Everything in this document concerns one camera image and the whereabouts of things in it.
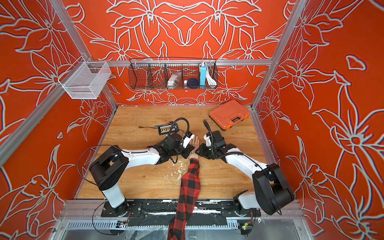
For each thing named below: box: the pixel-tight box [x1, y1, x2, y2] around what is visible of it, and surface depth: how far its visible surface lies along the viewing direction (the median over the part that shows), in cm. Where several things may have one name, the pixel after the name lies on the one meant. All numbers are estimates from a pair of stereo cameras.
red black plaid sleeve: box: [167, 158, 201, 240], surface depth 75 cm
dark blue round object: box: [187, 78, 200, 89], surface depth 97 cm
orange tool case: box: [208, 99, 250, 131], surface depth 109 cm
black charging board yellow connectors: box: [158, 123, 179, 135], surface depth 106 cm
